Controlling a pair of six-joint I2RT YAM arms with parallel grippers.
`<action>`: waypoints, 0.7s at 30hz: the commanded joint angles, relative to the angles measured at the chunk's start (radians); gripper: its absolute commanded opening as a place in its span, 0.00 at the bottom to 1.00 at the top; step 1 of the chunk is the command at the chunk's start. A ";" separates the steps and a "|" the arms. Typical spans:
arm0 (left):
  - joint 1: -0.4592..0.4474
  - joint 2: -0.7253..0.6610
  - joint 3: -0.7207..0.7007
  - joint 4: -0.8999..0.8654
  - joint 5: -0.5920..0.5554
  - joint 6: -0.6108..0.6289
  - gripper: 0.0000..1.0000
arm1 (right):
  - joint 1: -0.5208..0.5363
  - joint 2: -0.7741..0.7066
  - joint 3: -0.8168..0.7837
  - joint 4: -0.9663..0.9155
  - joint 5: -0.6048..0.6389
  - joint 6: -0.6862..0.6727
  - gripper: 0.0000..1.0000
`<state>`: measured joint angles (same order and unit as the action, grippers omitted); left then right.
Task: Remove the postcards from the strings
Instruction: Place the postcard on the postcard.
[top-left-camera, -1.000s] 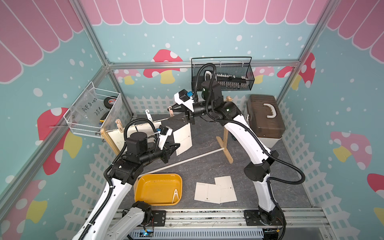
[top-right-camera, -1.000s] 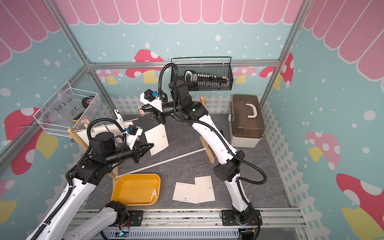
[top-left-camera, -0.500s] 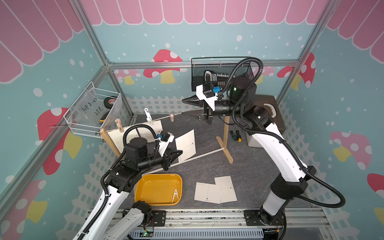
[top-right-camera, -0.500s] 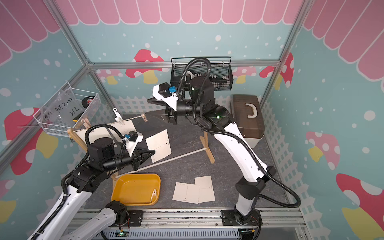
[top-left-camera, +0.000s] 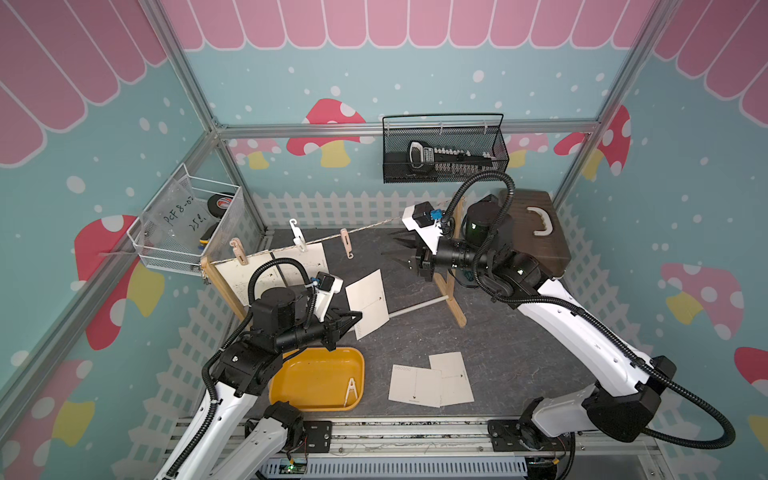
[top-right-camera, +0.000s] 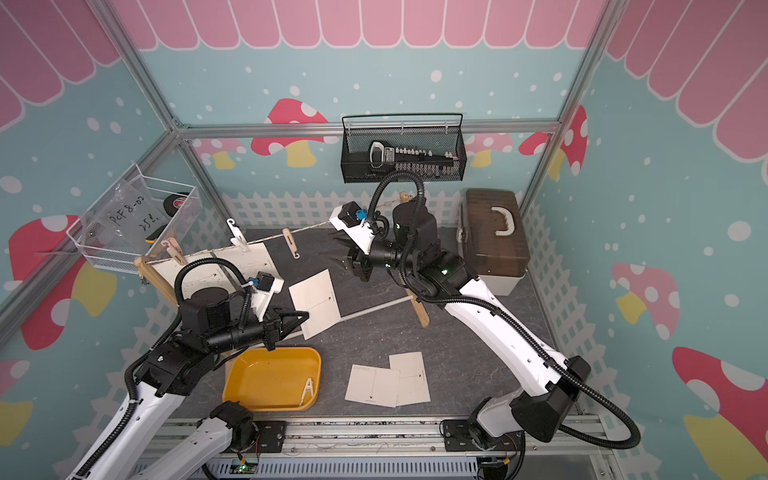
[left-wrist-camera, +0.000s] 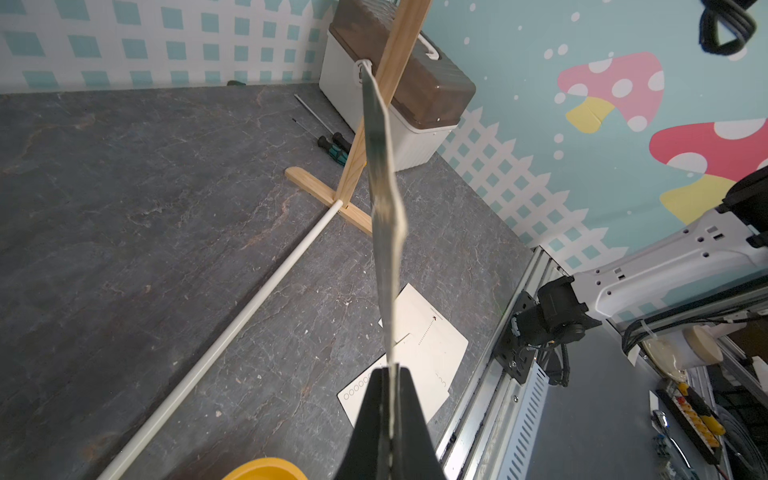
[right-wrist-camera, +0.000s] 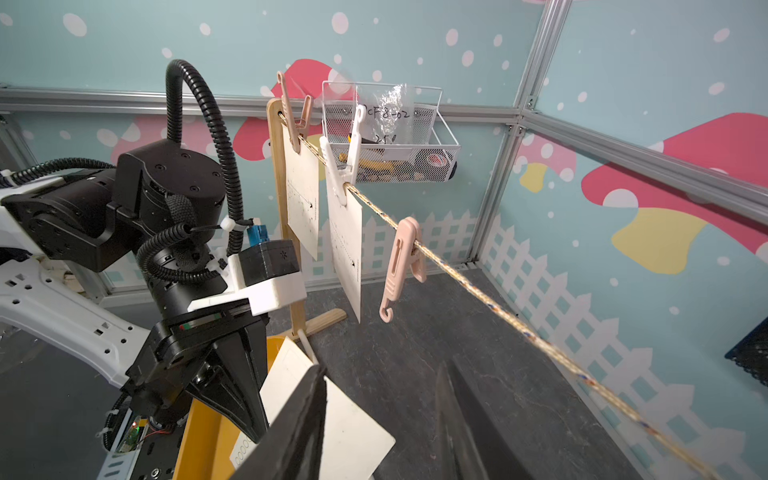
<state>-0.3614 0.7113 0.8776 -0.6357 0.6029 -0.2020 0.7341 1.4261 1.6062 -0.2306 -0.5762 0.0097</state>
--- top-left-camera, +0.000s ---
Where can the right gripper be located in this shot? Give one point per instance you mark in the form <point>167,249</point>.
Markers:
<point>425,263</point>

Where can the brown lid storage box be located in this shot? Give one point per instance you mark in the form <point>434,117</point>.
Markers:
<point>536,230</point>

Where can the socket wrench set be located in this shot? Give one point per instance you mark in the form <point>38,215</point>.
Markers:
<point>424,159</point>

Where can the yellow plastic tray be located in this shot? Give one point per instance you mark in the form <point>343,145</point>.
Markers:
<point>316,379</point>

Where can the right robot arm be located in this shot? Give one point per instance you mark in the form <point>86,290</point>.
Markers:
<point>626,394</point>

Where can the white clothespin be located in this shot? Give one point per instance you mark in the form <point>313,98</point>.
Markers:
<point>298,237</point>
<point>351,393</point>

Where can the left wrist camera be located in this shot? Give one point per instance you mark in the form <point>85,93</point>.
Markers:
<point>325,287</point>

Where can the black tape roll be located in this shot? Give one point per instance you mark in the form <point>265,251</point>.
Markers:
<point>218,204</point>

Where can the pink clothespin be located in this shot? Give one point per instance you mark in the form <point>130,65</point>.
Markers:
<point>346,241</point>
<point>239,251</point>

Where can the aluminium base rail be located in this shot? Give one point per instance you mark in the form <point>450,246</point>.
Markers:
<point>457,447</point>

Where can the postcard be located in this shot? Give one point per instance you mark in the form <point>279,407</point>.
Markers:
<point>368,297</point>
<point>313,260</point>
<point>455,387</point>
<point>416,386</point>
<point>238,276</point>

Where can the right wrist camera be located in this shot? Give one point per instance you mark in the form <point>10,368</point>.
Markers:
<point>425,222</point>

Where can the wooden string rack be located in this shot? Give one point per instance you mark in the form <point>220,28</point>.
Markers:
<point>446,284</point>

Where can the black mesh wall basket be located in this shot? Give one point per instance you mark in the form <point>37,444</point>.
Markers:
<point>476,132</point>

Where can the white wire wall basket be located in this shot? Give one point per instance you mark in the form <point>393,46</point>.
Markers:
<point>175,230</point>

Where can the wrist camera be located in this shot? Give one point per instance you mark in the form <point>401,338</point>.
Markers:
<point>325,287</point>
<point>425,222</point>

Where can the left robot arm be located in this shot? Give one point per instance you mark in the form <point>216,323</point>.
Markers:
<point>289,309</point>

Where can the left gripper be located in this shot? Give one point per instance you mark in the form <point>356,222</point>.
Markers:
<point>334,327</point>

